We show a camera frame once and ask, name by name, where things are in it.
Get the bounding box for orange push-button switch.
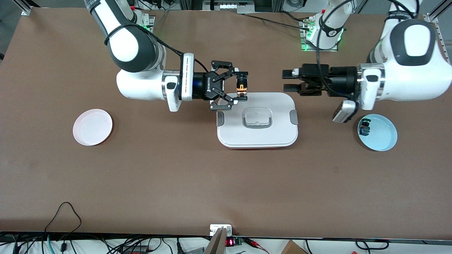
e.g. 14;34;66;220
236;72;249;98

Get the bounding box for white lunch box grey clips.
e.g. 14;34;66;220
216;92;299;149

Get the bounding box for brown cardboard box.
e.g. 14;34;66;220
281;240;308;254

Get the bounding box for light blue round plate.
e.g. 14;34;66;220
357;114;398;152

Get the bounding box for white lit power strip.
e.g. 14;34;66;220
203;0;255;12

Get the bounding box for pink round plate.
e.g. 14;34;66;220
72;109;113;146

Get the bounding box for small white clamp block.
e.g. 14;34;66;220
210;224;233;236

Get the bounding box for aluminium profile bar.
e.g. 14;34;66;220
204;228;227;254

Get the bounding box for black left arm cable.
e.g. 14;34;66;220
315;0;355;97

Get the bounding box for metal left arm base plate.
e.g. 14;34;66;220
299;19;339;52

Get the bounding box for green push-button switch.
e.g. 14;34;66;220
359;119;372;137

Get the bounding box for black cable to arm base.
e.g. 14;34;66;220
237;12;311;31

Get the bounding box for aluminium corner bracket rail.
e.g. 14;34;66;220
423;0;452;66

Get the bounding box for red clip lead wire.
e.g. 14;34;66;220
245;238;269;254

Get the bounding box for black oval cable loop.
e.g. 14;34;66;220
355;239;389;250

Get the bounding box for black looped thin cable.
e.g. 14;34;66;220
44;202;82;233

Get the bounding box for teal cable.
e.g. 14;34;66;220
45;235;58;254

